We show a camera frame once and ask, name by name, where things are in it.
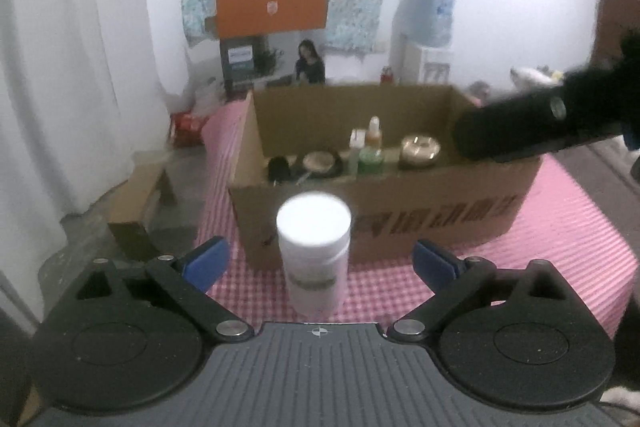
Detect gold lid dark jar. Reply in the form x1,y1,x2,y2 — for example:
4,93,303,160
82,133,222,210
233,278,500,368
398,135,442,170

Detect white supplement bottle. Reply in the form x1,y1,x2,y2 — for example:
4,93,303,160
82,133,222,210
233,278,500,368
276,191,352,320

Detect green dropper bottle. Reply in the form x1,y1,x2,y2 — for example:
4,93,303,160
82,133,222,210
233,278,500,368
358,116,384,176

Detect pink checkered tablecloth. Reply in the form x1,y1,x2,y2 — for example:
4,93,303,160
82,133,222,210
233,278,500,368
196,102,639,335

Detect brown cardboard box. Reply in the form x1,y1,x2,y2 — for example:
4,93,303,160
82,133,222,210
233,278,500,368
229,85,542,270

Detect red snack bag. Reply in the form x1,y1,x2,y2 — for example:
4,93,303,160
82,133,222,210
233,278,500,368
169,112,209,149

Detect white water dispenser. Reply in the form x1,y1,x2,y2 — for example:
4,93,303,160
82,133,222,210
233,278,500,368
392,36,454,85

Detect blue water jug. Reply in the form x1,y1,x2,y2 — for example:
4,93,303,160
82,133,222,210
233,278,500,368
404,0,456,48

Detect white curtain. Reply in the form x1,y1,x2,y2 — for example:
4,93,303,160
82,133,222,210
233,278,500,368
1,0,168,321

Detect small red bottle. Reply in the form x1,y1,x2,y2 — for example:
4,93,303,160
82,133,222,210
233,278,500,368
380,66,394,84

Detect orange Philips box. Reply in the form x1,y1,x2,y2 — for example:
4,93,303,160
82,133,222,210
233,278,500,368
204,0,334,101

